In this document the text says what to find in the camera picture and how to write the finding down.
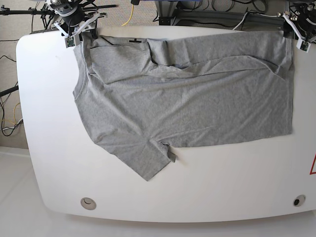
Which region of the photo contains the yellow cable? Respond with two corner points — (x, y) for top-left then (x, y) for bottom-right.
(122, 0), (139, 27)

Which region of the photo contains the white cable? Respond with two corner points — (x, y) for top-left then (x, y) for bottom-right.
(232, 11), (249, 31)

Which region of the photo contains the grey T-shirt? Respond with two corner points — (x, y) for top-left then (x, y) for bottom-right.
(73, 31), (294, 181)

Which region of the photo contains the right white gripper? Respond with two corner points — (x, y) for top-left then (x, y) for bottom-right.
(54, 11), (107, 48)

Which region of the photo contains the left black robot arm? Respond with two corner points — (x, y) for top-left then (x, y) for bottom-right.
(277, 0), (316, 53)

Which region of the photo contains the right table grommet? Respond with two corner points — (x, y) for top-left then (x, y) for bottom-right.
(293, 195), (306, 207)

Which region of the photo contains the table grommet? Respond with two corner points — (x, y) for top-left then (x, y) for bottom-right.
(80, 197), (97, 210)
(293, 195), (306, 207)

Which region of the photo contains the black tripod stand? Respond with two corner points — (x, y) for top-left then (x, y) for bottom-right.
(0, 0), (59, 34)

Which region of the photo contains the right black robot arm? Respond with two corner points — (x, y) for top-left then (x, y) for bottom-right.
(45, 0), (106, 47)

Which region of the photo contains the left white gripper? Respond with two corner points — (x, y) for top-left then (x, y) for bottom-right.
(278, 11), (316, 53)

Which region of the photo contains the left table grommet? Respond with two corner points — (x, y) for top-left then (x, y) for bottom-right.
(80, 197), (97, 210)

